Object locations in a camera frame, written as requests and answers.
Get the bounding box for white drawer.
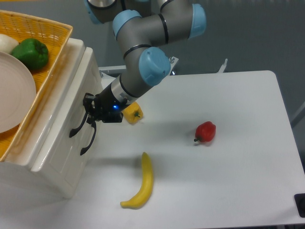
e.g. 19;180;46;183
31;47;102;173

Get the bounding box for lower black drawer handle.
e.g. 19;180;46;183
80;120;97;156

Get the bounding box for white round vegetable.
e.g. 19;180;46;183
0;34;19;54

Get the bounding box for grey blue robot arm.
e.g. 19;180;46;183
83;0;206;126

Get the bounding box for beige round plate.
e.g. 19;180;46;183
0;52;36;133

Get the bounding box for red bell pepper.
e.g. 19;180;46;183
194;121;216;143

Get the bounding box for metal table bracket right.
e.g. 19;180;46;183
218;58;228;73

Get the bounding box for white drawer cabinet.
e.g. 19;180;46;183
0;38;102;198

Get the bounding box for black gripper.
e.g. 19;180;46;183
82;83;123;128

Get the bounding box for metal table bracket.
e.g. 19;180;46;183
168;56;179;75
218;58;228;73

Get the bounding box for green bell pepper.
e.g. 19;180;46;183
11;38;49;70

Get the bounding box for yellow banana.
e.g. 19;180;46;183
120;152;154;209

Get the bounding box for yellow woven basket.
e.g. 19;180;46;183
0;10;73;162

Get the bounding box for yellow bell pepper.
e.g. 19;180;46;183
122;102;143;124

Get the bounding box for black corner object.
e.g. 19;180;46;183
294;193;305;218

